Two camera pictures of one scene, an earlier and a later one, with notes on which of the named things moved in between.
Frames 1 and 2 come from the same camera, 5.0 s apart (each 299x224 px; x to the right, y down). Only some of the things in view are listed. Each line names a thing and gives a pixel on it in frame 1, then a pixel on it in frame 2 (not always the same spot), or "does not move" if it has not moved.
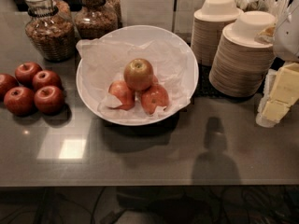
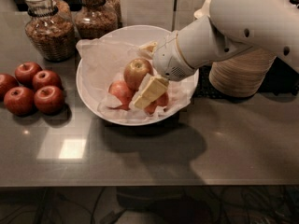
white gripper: x=288 y=36 to x=168 y=59
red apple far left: x=7 y=82 does not move
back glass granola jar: x=99 y=13 does not move
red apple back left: x=24 y=72 does not move
